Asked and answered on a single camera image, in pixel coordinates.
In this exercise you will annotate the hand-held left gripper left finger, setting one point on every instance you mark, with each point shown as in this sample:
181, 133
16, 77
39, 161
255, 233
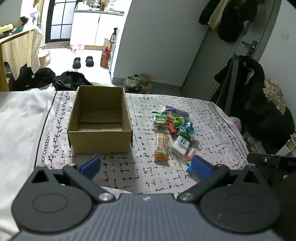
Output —
90, 166

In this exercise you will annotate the hanging dark clothes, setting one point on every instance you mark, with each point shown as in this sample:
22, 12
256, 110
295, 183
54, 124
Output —
231, 20

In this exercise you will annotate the black coat on rack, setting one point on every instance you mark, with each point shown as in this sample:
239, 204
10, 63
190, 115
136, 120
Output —
254, 97

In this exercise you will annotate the blue snack packet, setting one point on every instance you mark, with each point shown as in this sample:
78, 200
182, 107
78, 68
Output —
190, 168

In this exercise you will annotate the table with cream tablecloth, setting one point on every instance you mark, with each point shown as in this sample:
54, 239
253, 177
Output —
18, 48

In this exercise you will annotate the beige fuzzy cloth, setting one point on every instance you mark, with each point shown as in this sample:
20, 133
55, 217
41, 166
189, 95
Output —
274, 95

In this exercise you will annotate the orange biscuit packet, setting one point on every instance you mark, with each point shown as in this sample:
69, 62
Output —
161, 146

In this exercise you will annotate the green rice cracker packet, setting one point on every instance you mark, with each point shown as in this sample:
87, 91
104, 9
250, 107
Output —
160, 120

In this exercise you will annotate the pink slippers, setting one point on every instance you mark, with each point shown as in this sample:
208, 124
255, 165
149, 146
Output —
77, 47

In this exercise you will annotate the brown bottle on floor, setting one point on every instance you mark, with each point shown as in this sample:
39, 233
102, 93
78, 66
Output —
104, 58

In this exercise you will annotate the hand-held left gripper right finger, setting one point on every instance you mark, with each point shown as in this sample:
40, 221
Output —
200, 167

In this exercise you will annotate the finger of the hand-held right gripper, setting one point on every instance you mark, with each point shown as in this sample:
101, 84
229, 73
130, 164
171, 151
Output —
262, 161

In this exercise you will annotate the black spray bottle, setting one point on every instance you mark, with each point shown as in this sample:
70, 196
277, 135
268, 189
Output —
113, 36

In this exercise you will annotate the white quilt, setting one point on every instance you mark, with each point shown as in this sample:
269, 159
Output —
18, 129

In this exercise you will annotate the green candy packet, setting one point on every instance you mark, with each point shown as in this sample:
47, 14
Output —
183, 129

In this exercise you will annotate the clear plastic bag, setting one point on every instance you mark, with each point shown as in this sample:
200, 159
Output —
130, 82

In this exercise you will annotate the cardboard box with white label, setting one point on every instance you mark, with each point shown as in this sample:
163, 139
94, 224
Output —
45, 59

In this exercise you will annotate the purple snack packet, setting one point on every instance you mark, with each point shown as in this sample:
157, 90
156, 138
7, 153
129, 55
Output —
177, 111

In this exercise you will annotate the green cartoon rug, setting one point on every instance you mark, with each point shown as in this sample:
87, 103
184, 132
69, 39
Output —
96, 83

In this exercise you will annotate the pink plush item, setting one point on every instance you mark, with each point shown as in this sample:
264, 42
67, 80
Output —
236, 124

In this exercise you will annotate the black jacket pile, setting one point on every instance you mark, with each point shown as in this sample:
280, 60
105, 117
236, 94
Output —
69, 81

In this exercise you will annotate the small doll figure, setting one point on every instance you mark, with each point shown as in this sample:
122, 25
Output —
21, 24

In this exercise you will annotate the clear peanut packet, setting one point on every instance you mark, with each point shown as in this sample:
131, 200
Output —
171, 117

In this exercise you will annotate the black shoe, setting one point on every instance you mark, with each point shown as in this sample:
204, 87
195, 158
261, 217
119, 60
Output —
76, 63
89, 61

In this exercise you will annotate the brown cardboard box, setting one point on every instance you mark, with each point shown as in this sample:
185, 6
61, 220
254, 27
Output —
101, 141

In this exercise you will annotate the black coat with white buttons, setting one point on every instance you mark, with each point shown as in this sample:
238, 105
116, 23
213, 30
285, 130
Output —
32, 78

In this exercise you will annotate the white cabinet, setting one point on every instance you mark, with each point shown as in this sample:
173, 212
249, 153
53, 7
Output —
92, 27

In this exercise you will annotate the red candy packet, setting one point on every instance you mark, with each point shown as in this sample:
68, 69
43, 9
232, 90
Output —
171, 128

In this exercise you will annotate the black-speckled printed bedsheet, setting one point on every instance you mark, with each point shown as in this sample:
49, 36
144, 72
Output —
208, 120

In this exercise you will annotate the white snack packet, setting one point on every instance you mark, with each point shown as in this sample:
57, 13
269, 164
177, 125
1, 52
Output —
180, 144

